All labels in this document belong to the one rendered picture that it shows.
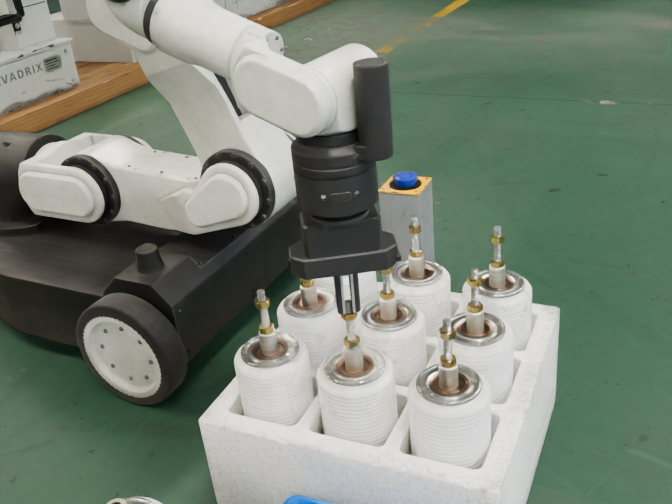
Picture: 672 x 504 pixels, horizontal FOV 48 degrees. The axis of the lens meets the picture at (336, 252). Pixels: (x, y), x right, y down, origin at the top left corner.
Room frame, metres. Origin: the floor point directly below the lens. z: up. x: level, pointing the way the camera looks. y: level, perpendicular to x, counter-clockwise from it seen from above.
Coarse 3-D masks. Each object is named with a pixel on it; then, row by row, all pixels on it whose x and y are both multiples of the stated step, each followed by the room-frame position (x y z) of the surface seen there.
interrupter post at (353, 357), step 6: (348, 348) 0.74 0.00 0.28; (360, 348) 0.74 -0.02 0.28; (348, 354) 0.74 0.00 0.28; (354, 354) 0.74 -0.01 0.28; (360, 354) 0.74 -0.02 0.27; (348, 360) 0.74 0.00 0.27; (354, 360) 0.74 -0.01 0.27; (360, 360) 0.74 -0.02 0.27; (348, 366) 0.74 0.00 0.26; (354, 366) 0.74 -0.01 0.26; (360, 366) 0.74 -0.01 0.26
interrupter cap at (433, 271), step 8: (400, 264) 0.98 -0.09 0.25; (408, 264) 0.98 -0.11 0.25; (424, 264) 0.98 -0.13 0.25; (432, 264) 0.98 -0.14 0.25; (392, 272) 0.96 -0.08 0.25; (400, 272) 0.96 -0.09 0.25; (408, 272) 0.96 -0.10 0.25; (432, 272) 0.95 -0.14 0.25; (440, 272) 0.95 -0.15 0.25; (400, 280) 0.94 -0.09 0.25; (408, 280) 0.93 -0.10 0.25; (416, 280) 0.93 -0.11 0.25; (424, 280) 0.93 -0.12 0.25; (432, 280) 0.93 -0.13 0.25
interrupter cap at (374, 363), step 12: (336, 360) 0.76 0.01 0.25; (372, 360) 0.75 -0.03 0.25; (384, 360) 0.75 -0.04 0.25; (324, 372) 0.74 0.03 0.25; (336, 372) 0.74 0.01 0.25; (348, 372) 0.74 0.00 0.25; (360, 372) 0.74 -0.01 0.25; (372, 372) 0.73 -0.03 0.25; (348, 384) 0.71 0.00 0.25; (360, 384) 0.71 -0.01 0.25
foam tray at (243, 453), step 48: (528, 384) 0.77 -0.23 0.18; (240, 432) 0.74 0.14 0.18; (288, 432) 0.72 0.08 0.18; (528, 432) 0.74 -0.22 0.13; (240, 480) 0.74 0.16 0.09; (288, 480) 0.71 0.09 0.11; (336, 480) 0.68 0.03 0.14; (384, 480) 0.65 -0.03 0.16; (432, 480) 0.62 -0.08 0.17; (480, 480) 0.61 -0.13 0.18; (528, 480) 0.75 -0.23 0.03
